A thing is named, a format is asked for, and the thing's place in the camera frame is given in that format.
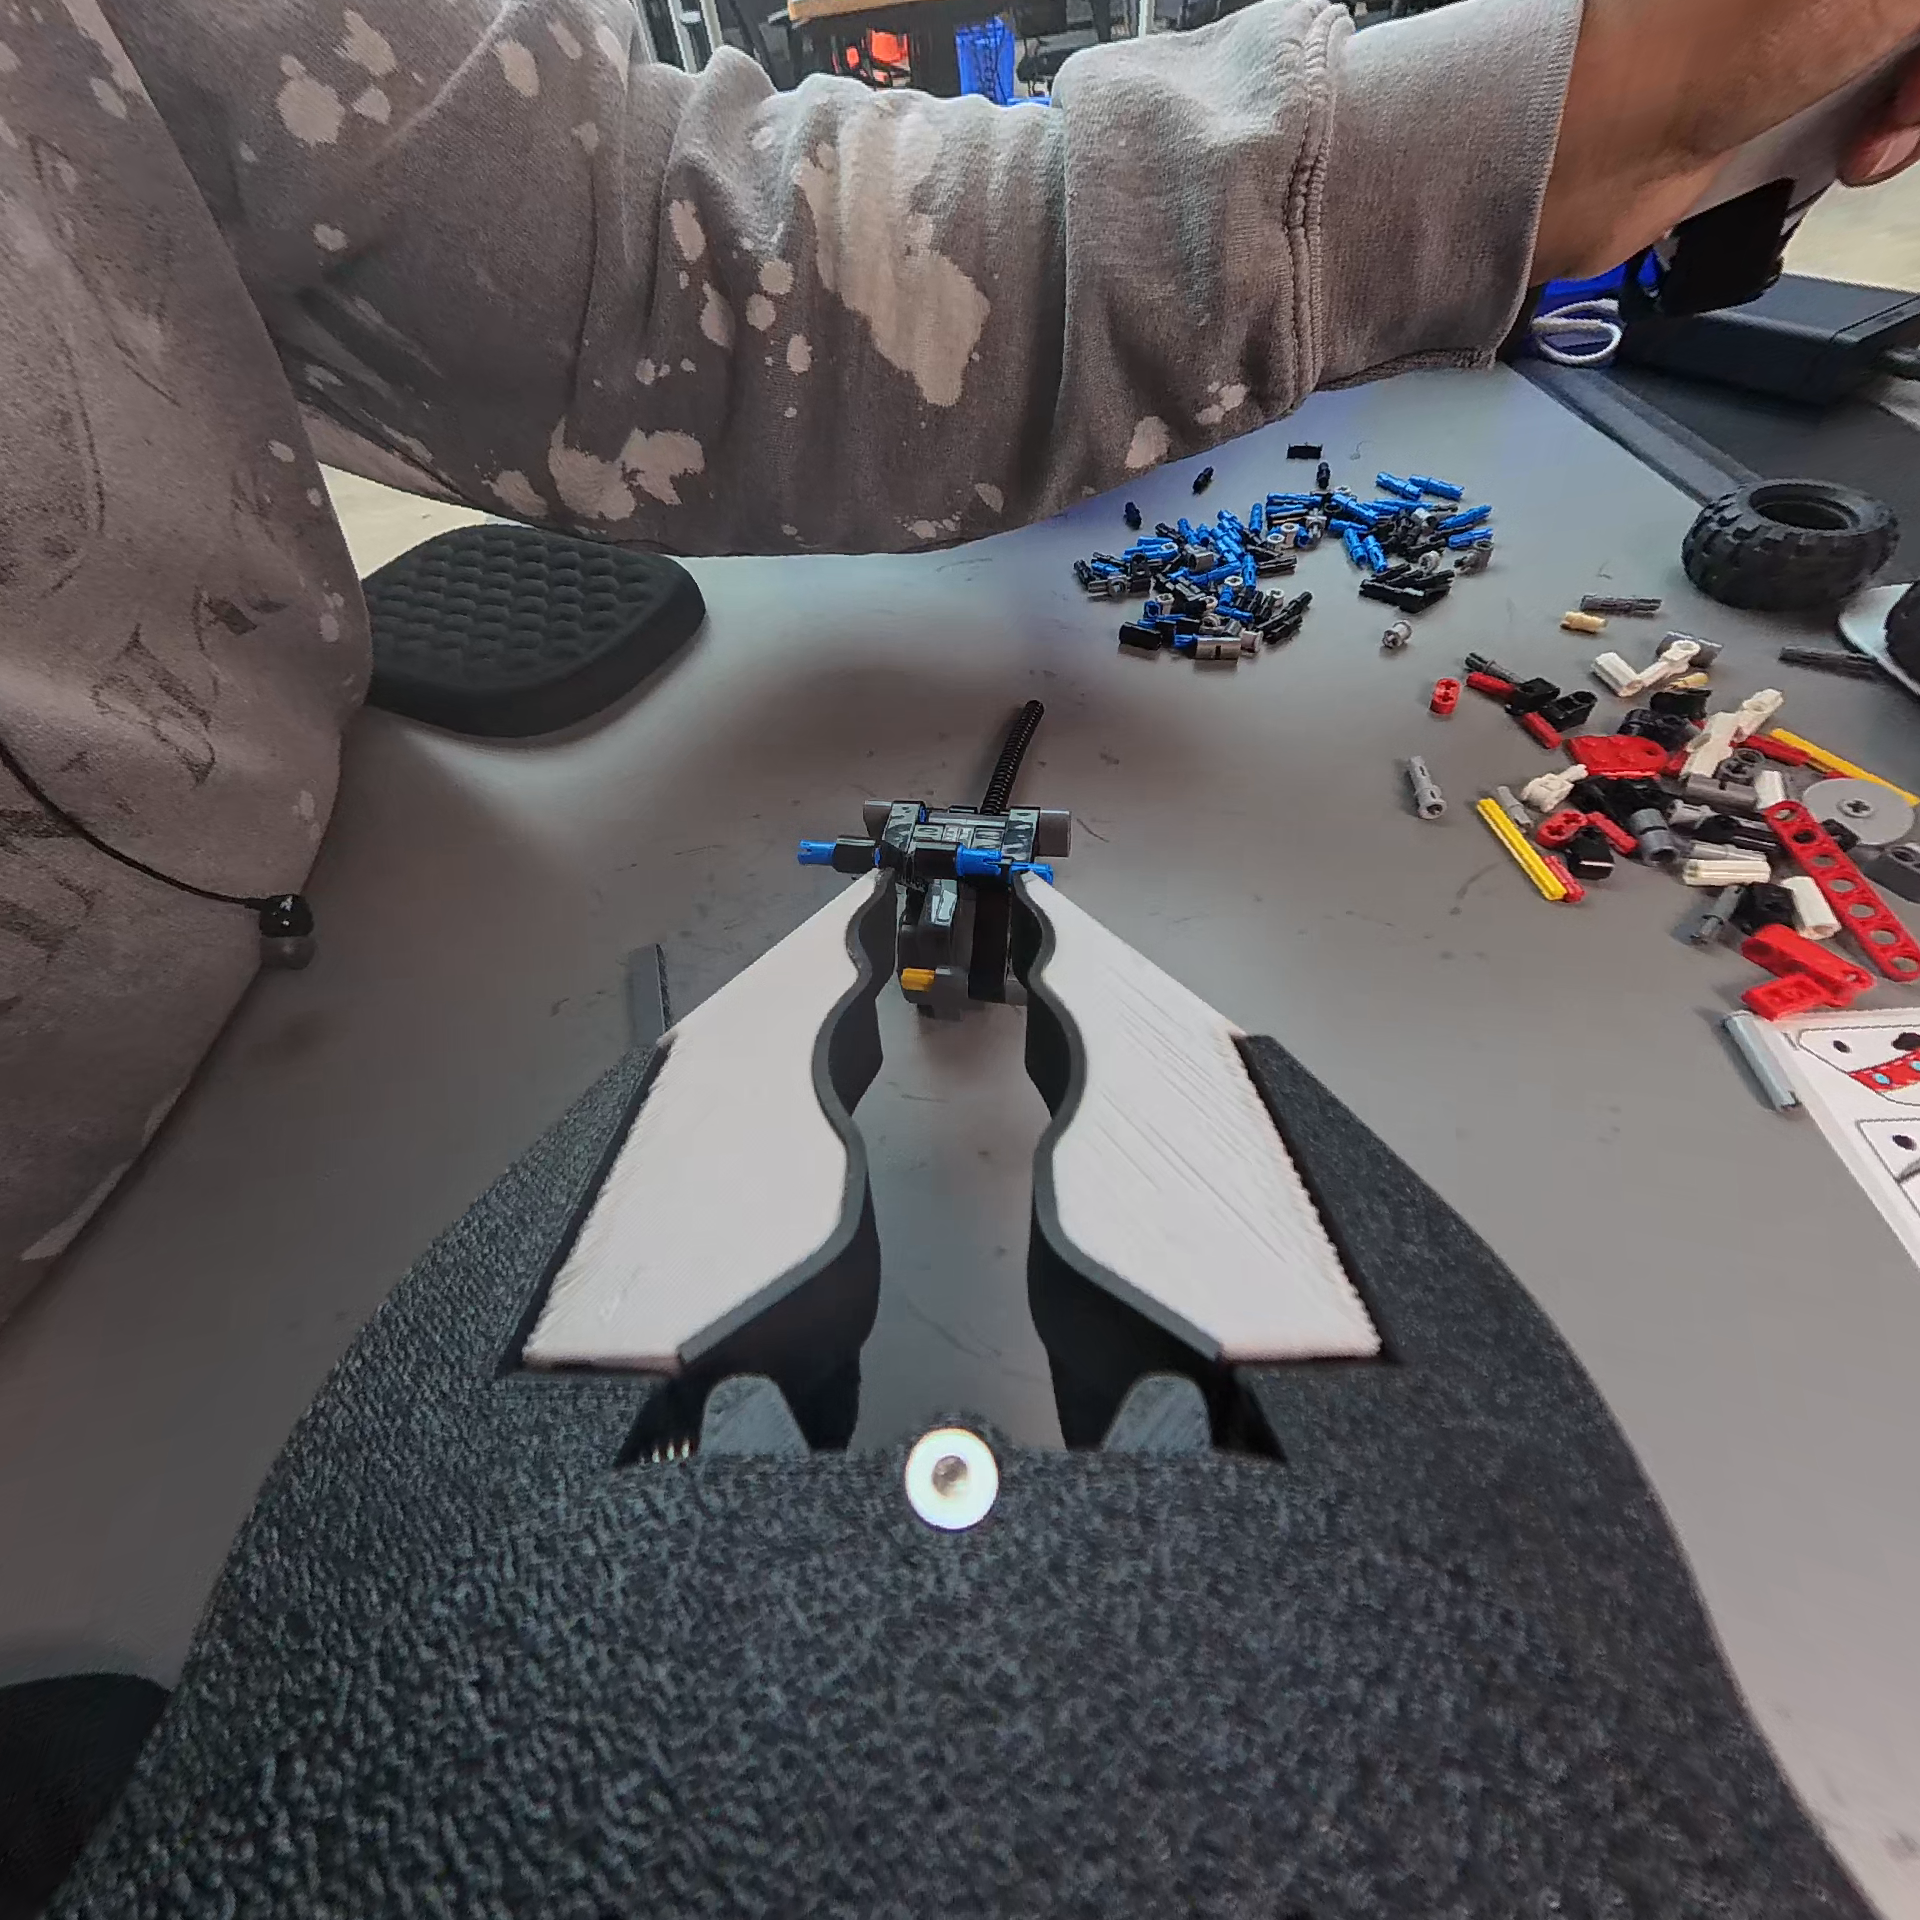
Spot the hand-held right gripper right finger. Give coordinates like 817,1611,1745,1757
1012,870,1384,1451

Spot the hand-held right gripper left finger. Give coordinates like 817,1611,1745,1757
527,870,890,1451

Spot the grey black toy brick assembly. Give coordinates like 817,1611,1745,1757
799,698,1075,1028

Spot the person's left forearm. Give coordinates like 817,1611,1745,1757
276,0,1594,559

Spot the person's left hand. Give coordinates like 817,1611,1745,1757
1536,0,1920,288

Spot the black power adapter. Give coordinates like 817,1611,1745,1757
1620,277,1920,407

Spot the yellow toy axle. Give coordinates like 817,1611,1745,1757
1478,795,1584,906

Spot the pile of red white pieces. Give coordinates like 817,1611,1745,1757
1424,631,1920,1021

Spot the grey toy tube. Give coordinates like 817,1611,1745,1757
1721,1008,1800,1112

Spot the pile of blue black pins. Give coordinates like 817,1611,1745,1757
1072,470,1499,666

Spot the black padded armrest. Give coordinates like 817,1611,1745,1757
359,522,707,741

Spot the sticker sheet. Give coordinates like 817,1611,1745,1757
1786,1008,1920,1262

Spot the dark rounded pad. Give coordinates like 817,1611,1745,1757
0,1670,170,1920

